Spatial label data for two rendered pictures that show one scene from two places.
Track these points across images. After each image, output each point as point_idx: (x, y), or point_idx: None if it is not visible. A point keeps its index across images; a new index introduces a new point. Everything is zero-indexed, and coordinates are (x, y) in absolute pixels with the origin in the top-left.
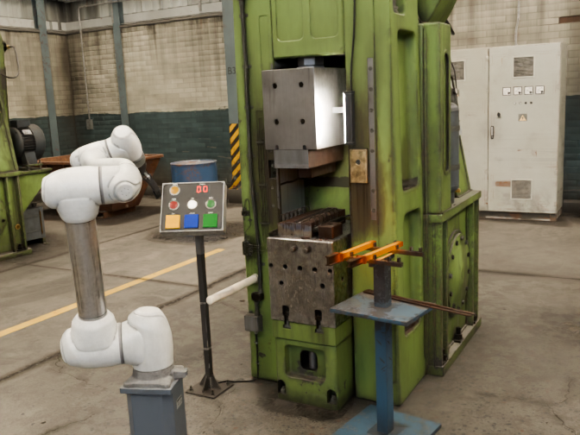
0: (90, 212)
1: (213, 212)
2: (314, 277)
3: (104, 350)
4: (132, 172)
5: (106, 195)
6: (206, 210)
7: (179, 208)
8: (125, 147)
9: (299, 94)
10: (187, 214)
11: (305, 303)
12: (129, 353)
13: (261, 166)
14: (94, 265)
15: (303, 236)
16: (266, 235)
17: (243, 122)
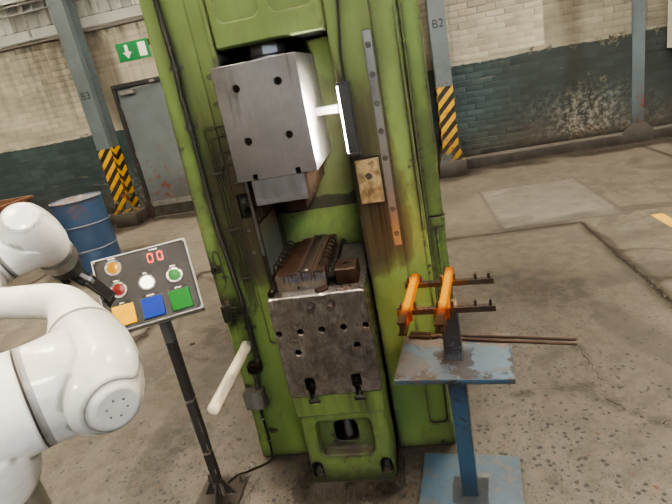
0: (22, 486)
1: (182, 286)
2: (344, 336)
3: None
4: (114, 340)
5: (61, 430)
6: (171, 285)
7: (128, 292)
8: (37, 245)
9: (278, 95)
10: (144, 298)
11: (336, 369)
12: None
13: (226, 205)
14: None
15: (315, 286)
16: (251, 291)
17: (188, 150)
